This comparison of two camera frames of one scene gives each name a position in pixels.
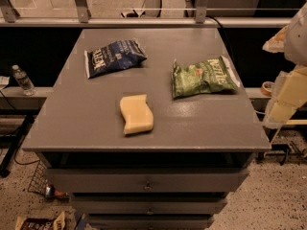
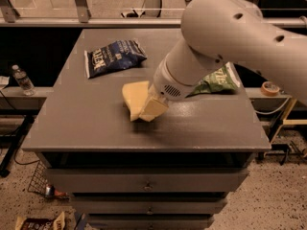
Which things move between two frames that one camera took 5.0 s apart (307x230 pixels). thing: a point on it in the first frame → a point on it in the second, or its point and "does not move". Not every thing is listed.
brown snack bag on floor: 35,223 does not move
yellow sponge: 137,115 → 134,95
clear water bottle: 26,84 does not move
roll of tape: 267,88 does not move
